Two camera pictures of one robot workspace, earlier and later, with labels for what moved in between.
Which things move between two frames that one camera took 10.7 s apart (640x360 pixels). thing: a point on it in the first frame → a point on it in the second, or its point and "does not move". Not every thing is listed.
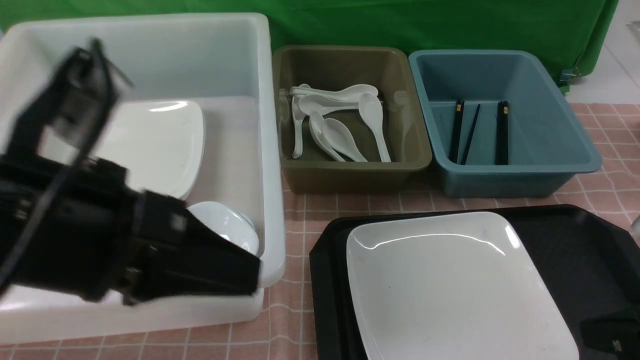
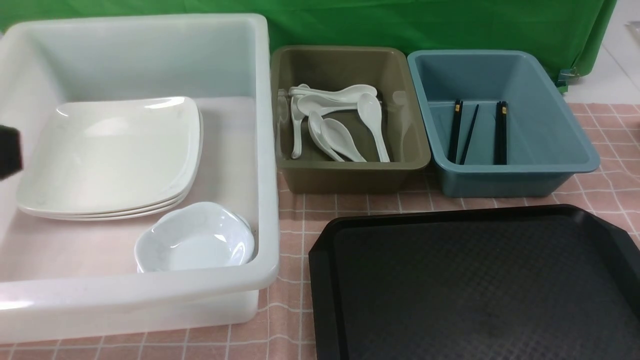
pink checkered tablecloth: (286, 333) does not move
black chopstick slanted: (471, 135) does not move
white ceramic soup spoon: (341, 139) does not move
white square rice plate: (451, 287) → (113, 159)
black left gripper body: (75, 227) → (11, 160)
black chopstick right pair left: (499, 133) does not move
